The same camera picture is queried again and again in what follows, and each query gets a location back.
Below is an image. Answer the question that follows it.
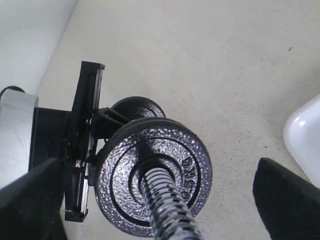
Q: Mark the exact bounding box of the white rectangular plastic tray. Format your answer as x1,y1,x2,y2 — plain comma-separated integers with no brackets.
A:
283,95,320,188

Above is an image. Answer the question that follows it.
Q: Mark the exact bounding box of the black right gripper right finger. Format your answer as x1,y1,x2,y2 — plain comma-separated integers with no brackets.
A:
252,157,320,240

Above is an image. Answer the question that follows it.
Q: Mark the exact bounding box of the black weight plate far end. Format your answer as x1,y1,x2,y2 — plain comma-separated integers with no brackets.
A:
111,96,166,121

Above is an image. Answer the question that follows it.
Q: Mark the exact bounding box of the black weight plate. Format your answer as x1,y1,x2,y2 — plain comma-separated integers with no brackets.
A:
94,118,213,240
100,117,198,153

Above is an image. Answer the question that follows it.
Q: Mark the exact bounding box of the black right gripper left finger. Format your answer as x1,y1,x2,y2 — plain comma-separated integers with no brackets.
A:
0,158,67,240

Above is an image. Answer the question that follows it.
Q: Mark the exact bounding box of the chrome threaded dumbbell bar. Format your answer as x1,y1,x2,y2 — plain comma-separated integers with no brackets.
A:
136,142,210,240

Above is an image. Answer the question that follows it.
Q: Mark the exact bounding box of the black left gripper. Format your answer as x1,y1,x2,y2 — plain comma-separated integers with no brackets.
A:
28,61,132,222

